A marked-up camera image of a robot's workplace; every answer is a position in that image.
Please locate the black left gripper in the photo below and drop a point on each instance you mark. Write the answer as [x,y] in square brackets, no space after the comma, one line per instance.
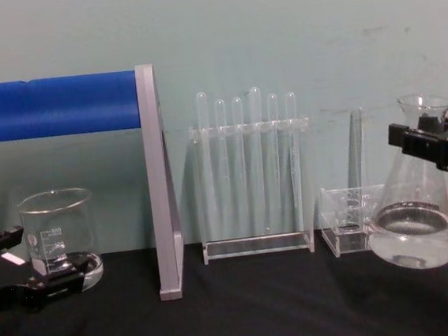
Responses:
[0,273]

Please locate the clear test tube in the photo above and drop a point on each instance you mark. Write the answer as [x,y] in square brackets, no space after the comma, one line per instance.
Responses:
[272,107]
[356,147]
[290,106]

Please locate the clear glass conical flask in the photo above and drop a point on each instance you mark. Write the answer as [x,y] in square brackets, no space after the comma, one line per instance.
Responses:
[411,217]

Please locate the small clear acrylic holder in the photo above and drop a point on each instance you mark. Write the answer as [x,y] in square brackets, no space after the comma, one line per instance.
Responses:
[346,239]

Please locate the grey roll stand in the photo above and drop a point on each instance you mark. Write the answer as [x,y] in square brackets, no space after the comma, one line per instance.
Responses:
[156,162]

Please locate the clear glass beaker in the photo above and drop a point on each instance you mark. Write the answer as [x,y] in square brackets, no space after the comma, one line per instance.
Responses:
[59,231]

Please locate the clear acrylic test tube rack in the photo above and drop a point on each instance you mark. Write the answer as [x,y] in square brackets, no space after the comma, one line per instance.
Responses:
[255,248]

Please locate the black table cloth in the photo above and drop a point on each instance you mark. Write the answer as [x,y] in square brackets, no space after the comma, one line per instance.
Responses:
[238,317]

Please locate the blue roll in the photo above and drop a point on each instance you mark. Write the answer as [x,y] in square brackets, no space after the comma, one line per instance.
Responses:
[55,106]

